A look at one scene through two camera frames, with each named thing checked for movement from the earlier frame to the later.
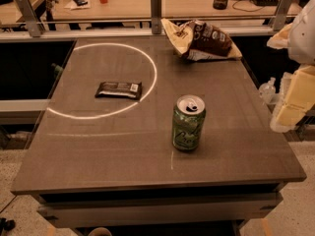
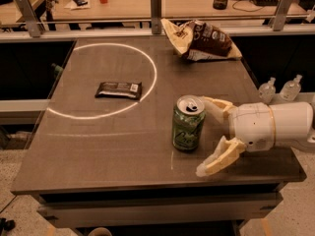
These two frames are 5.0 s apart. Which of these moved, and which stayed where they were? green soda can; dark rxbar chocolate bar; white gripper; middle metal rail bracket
Moved: white gripper
Stayed: green soda can; middle metal rail bracket; dark rxbar chocolate bar
